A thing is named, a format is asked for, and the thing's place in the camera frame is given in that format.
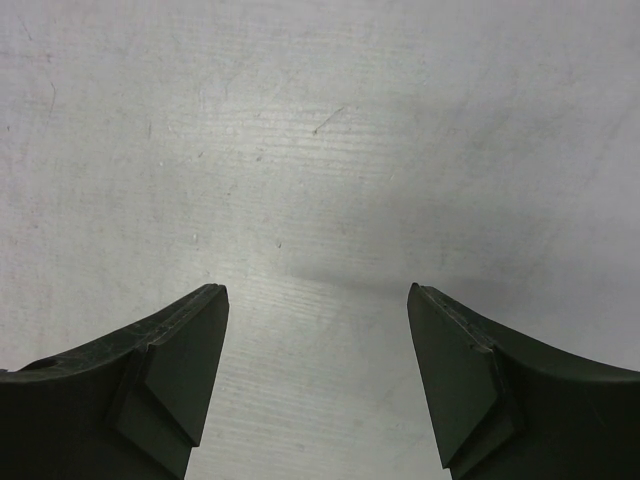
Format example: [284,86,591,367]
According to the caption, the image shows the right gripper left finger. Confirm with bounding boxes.
[1,284,229,479]

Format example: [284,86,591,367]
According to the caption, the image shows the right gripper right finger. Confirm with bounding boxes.
[407,284,639,479]

